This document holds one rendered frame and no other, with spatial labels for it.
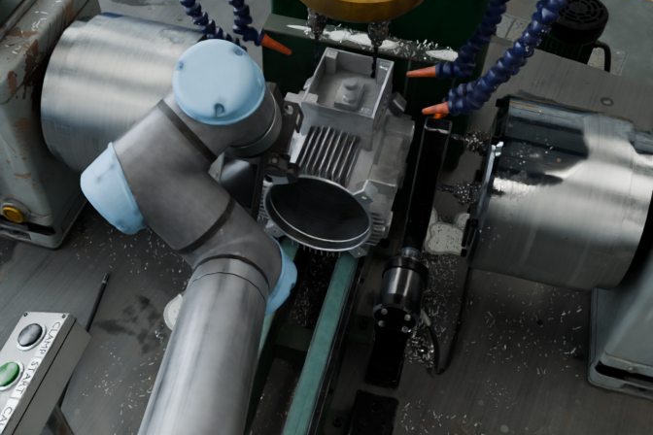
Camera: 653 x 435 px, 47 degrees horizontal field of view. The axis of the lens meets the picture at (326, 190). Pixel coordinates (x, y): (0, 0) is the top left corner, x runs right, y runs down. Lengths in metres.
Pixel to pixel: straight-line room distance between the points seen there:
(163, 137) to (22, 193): 0.60
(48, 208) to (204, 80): 0.64
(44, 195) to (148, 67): 0.30
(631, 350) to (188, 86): 0.74
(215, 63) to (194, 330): 0.23
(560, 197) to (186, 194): 0.49
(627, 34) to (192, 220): 2.71
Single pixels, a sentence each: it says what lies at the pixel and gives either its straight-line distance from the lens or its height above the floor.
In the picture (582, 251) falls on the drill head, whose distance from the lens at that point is 1.01.
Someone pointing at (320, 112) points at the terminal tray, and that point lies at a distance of 1.02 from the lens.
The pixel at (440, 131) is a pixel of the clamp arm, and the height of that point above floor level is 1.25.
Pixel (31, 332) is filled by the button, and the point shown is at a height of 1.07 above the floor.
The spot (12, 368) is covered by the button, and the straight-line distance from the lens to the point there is 0.91.
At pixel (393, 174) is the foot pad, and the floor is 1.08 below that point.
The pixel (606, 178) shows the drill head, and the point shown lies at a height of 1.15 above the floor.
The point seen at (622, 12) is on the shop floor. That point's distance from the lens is 3.38.
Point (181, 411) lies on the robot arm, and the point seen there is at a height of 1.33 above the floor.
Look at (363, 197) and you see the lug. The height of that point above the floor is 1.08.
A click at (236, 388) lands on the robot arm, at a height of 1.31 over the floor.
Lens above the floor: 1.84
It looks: 50 degrees down
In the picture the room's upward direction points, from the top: 3 degrees clockwise
